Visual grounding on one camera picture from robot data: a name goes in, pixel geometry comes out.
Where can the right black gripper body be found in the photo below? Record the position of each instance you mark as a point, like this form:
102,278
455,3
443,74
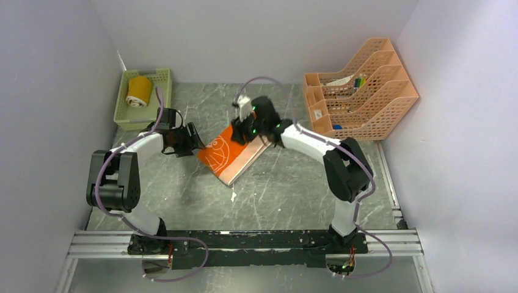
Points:
259,126

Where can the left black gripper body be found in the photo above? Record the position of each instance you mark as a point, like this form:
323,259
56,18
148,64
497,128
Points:
182,141

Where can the orange and cream towel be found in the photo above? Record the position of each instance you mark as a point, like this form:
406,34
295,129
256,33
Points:
228,159

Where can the brown yellow bear towel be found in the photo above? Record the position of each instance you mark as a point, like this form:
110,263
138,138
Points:
139,91

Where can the orange plastic file organizer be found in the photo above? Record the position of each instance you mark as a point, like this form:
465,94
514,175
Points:
369,113

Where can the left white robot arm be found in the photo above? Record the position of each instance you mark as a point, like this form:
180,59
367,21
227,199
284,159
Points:
114,186

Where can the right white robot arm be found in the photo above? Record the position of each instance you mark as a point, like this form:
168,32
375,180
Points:
349,176

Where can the green plastic basket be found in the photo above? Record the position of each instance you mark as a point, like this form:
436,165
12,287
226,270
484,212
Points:
137,118

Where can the white paper in organizer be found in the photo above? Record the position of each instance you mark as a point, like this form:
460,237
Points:
341,81

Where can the coloured pens in organizer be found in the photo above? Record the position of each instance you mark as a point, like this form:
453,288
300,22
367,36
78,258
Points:
359,81

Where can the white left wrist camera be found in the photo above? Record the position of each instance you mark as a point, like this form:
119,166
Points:
244,106

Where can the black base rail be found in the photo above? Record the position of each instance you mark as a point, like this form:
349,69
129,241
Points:
207,258

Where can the aluminium frame rail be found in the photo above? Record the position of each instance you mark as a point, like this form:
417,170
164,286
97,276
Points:
114,244

